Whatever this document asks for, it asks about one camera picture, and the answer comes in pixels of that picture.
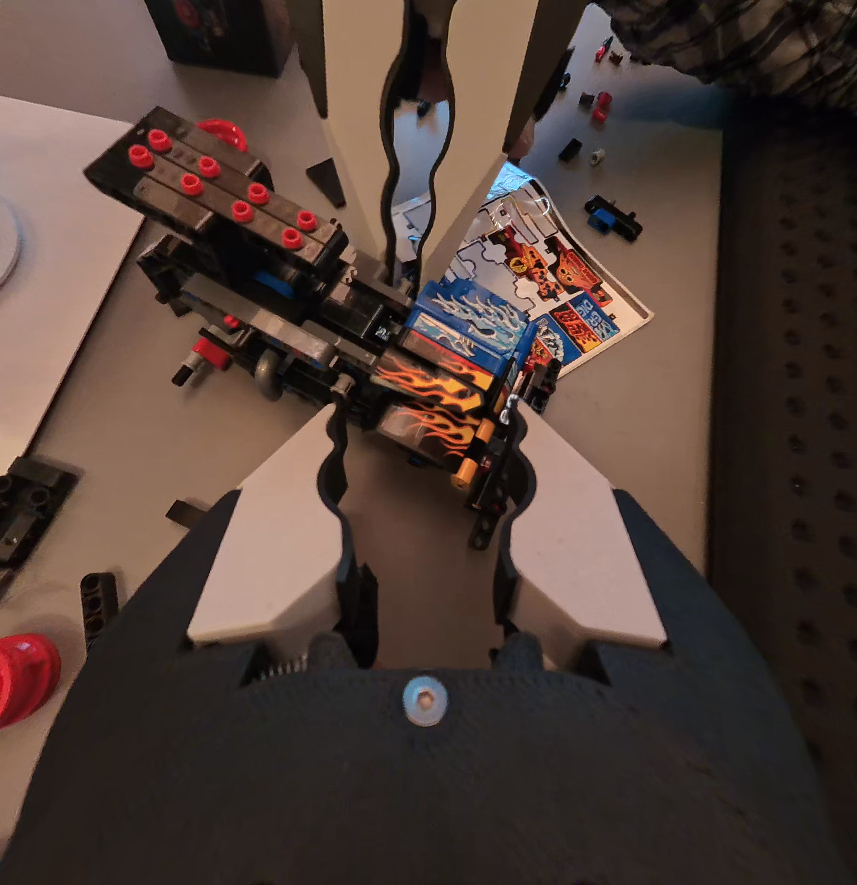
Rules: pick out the person's right forearm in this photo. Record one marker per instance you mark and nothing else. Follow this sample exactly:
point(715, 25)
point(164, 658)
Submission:
point(746, 41)

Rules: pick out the colourful sticker sheet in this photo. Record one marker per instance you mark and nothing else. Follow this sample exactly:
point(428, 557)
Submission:
point(525, 214)

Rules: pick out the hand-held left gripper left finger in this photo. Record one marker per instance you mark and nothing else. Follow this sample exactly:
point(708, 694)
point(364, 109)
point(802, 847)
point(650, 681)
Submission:
point(269, 553)

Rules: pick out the red wheel rim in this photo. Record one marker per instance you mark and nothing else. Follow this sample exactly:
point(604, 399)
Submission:
point(224, 128)
point(17, 677)

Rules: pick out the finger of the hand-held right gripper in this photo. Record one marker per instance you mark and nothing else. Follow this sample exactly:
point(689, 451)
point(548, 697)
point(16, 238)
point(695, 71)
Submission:
point(490, 83)
point(359, 83)

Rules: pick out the black toy set box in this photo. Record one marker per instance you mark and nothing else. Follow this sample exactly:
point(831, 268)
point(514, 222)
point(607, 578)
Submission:
point(214, 34)

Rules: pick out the white book stand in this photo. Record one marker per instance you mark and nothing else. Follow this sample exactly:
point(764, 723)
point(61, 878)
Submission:
point(55, 276)

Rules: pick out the black studded plate piece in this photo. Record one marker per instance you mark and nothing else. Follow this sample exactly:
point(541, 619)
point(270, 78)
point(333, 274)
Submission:
point(27, 505)

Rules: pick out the black and blue brick piece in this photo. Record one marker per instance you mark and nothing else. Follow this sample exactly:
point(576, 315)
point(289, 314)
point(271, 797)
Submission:
point(611, 218)

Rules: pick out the toy brick truck model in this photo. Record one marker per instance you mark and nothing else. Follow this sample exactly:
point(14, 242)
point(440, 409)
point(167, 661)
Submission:
point(228, 242)

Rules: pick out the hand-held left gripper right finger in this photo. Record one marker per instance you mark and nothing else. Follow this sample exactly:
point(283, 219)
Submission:
point(580, 553)

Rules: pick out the scattered small brick pieces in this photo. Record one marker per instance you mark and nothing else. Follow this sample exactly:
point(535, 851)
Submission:
point(601, 104)

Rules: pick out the black beam piece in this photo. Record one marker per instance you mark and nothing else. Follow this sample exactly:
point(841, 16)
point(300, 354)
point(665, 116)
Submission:
point(98, 608)

